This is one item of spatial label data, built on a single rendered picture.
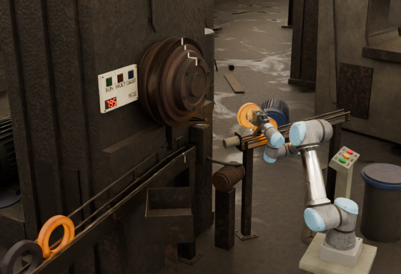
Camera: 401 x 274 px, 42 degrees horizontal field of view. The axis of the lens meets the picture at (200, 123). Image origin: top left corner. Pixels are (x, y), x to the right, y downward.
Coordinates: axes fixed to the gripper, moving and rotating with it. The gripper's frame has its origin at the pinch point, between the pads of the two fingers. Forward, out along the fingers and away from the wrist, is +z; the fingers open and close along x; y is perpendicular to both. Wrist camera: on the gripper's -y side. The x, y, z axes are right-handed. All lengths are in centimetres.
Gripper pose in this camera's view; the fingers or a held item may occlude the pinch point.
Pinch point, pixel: (249, 112)
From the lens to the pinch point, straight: 313.8
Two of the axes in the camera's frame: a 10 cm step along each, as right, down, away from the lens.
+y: 1.0, -8.3, -5.5
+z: -3.9, -5.4, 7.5
